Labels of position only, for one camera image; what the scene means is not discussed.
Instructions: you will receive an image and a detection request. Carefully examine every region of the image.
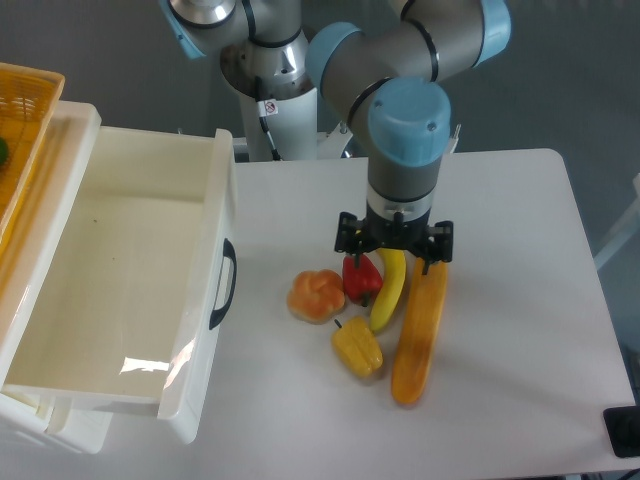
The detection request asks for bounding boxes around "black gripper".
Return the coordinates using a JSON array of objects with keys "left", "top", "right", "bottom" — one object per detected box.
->
[{"left": 334, "top": 202, "right": 454, "bottom": 275}]

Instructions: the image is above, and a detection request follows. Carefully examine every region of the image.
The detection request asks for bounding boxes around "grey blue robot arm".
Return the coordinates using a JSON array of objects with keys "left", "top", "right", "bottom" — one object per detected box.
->
[{"left": 160, "top": 1, "right": 511, "bottom": 265}]

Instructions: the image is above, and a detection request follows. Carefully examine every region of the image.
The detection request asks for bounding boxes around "long baguette bread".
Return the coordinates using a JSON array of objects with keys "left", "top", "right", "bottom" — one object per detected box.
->
[{"left": 391, "top": 258, "right": 448, "bottom": 405}]

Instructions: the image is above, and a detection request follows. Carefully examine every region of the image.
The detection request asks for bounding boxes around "round braided bread roll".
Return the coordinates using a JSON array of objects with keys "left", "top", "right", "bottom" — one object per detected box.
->
[{"left": 286, "top": 269, "right": 346, "bottom": 324}]

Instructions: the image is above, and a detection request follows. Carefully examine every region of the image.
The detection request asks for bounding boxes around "yellow banana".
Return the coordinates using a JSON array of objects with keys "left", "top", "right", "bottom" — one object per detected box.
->
[{"left": 370, "top": 248, "right": 406, "bottom": 333}]

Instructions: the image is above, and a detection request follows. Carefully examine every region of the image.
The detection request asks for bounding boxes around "red bell pepper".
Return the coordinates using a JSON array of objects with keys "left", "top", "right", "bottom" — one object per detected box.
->
[{"left": 342, "top": 255, "right": 383, "bottom": 307}]

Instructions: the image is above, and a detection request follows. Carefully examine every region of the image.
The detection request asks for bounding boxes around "yellow bell pepper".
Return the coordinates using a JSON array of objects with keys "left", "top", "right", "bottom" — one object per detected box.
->
[{"left": 331, "top": 316, "right": 383, "bottom": 379}]

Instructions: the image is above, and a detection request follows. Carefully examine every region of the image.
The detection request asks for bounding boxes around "white plastic drawer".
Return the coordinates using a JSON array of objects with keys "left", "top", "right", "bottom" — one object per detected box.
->
[{"left": 1, "top": 127, "right": 237, "bottom": 444}]

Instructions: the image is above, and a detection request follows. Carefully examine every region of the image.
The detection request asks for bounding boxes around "black device at table edge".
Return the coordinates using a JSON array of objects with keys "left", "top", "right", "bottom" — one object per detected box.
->
[{"left": 603, "top": 405, "right": 639, "bottom": 458}]

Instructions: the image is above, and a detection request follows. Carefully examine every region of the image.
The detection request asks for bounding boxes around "white drawer cabinet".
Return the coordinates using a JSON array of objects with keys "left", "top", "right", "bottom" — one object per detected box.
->
[{"left": 1, "top": 101, "right": 111, "bottom": 454}]

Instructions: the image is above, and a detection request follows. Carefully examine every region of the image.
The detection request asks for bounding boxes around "yellow plastic basket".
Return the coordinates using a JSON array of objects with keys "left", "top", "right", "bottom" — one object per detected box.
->
[{"left": 1, "top": 63, "right": 65, "bottom": 250}]

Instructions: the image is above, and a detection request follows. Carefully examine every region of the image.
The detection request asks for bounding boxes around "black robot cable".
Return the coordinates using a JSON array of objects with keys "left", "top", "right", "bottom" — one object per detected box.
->
[{"left": 254, "top": 74, "right": 284, "bottom": 162}]

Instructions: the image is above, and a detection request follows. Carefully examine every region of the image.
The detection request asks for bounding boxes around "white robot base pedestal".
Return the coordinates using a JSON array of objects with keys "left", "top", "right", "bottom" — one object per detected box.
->
[{"left": 233, "top": 88, "right": 353, "bottom": 162}]

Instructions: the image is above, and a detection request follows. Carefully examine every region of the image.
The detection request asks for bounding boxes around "black drawer handle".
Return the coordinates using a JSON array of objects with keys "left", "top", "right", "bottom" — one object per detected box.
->
[{"left": 208, "top": 238, "right": 238, "bottom": 330}]

